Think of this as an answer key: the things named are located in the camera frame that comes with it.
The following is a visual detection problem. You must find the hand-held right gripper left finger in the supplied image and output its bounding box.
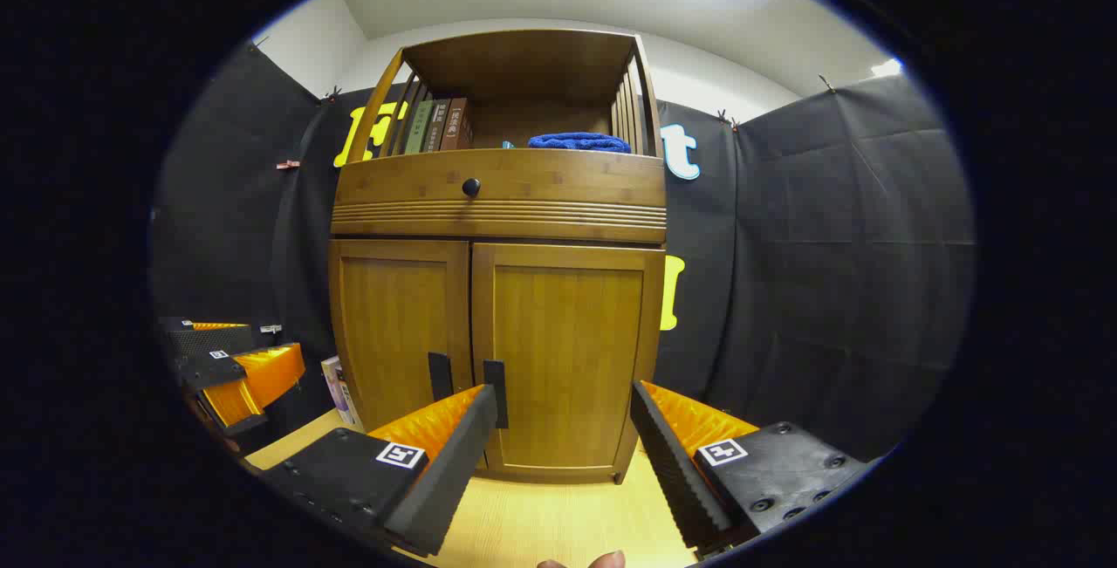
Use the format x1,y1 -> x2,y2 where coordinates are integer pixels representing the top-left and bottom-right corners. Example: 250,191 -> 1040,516
262,383 -> 500,558

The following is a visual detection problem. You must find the wooden shoe cabinet door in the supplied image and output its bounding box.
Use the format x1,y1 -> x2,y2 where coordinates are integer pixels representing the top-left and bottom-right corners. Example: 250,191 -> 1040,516
471,243 -> 666,483
330,239 -> 472,434

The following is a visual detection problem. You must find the pale purple book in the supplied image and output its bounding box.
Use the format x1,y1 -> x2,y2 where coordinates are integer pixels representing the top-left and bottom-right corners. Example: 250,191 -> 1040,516
320,355 -> 363,434

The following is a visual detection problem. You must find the black backdrop cloth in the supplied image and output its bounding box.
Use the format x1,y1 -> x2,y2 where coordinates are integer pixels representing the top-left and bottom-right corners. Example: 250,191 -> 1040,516
150,40 -> 977,464

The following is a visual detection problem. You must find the blue towel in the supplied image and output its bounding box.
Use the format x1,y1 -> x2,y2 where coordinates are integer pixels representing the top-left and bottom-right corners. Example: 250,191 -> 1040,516
527,132 -> 632,154

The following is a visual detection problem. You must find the black door handle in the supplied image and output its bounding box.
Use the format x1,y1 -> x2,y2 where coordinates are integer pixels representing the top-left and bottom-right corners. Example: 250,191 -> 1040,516
483,359 -> 509,429
428,352 -> 455,403

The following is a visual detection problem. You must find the dark grey book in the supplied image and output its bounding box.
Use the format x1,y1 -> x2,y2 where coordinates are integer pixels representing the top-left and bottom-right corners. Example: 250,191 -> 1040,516
425,99 -> 450,153

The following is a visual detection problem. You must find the wooden double-door shoe cabinet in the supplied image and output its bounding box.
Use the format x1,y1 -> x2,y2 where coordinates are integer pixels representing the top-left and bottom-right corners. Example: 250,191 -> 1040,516
327,27 -> 668,486

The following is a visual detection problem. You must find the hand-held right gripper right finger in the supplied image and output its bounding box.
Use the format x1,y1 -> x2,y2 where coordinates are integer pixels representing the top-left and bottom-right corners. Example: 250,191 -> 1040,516
630,380 -> 874,556

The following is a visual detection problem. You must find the brown book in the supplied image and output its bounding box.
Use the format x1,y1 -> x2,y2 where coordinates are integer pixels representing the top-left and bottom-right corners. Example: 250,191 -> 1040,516
441,97 -> 475,151

